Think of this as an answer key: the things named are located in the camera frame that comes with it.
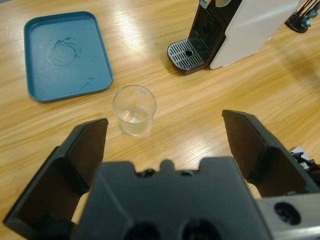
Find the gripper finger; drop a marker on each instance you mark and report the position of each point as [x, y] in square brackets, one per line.
[265, 160]
[50, 187]

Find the clear drinking glass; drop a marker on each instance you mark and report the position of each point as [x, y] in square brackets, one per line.
[135, 117]

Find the white capsule coffee machine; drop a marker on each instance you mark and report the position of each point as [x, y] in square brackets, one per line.
[250, 30]

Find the teal coffee capsule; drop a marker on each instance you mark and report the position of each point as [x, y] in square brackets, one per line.
[314, 13]
[306, 23]

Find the teal plastic tray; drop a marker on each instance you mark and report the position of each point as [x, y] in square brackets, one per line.
[67, 57]

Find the drip tray with metal grille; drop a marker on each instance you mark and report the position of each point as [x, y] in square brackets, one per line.
[183, 53]

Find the black capsule holder with rods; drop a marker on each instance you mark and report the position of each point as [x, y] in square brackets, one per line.
[296, 25]

